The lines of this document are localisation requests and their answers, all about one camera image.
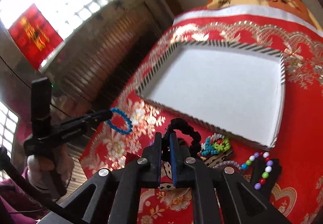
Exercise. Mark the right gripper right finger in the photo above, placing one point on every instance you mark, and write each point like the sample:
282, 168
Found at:
184, 167

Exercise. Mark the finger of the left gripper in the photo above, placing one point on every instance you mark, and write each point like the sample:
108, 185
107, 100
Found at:
81, 125

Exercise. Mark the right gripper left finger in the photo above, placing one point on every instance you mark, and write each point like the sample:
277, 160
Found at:
152, 176

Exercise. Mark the black scrunchie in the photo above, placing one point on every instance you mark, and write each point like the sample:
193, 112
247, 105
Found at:
186, 129

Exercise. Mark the black velvet pouch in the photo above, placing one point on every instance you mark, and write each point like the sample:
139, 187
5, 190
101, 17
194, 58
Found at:
264, 175

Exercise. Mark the white gloved left hand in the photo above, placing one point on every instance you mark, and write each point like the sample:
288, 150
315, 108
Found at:
46, 168

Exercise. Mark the playing card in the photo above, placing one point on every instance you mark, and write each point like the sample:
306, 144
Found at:
166, 178

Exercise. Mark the red gold floral bedspread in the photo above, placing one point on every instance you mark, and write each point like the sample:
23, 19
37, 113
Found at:
297, 193

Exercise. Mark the red paper window decoration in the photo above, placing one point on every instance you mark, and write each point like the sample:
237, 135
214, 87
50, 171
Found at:
34, 36

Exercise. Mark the white striped tray box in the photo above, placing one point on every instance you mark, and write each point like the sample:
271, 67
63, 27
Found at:
235, 89

